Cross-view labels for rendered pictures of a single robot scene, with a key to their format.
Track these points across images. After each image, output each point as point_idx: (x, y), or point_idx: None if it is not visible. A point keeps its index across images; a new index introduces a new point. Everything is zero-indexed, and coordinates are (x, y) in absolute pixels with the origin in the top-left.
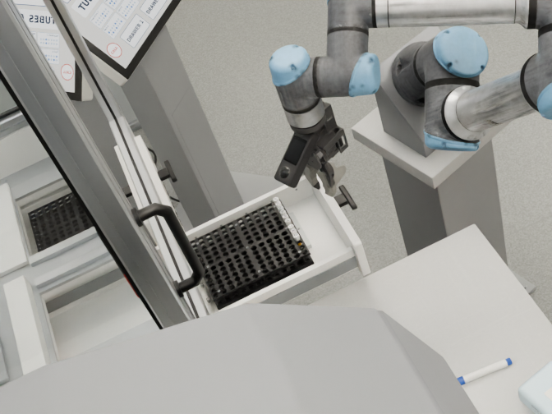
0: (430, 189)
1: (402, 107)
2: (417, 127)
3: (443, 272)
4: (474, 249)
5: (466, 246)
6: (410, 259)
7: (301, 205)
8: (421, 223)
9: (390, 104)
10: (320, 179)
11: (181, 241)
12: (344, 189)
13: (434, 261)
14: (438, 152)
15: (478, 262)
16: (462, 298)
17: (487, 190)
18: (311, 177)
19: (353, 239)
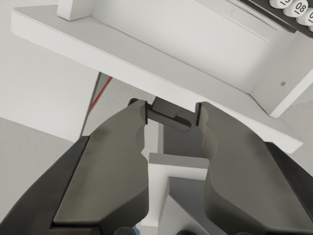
0: (171, 145)
1: (200, 231)
2: (179, 209)
3: (47, 84)
4: (51, 121)
5: (58, 120)
6: (89, 78)
7: (259, 65)
8: (186, 115)
9: (216, 231)
10: (136, 151)
11: None
12: (174, 127)
13: (67, 90)
14: (163, 183)
15: (34, 112)
16: (1, 66)
17: (158, 151)
18: (210, 136)
19: (27, 25)
